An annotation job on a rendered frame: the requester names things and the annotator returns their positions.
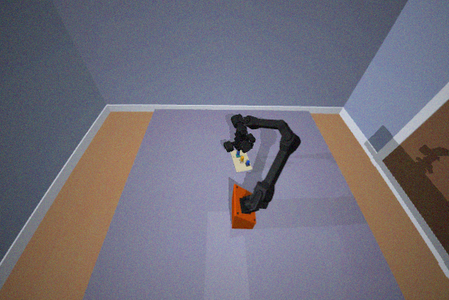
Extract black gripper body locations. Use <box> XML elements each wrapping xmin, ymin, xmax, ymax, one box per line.
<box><xmin>224</xmin><ymin>133</ymin><xmax>255</xmax><ymax>152</ymax></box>

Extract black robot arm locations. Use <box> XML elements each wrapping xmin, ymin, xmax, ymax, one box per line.
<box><xmin>231</xmin><ymin>114</ymin><xmax>301</xmax><ymax>214</ymax></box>

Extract pale yellow board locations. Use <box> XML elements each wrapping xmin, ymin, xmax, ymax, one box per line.
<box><xmin>230</xmin><ymin>150</ymin><xmax>253</xmax><ymax>173</ymax></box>

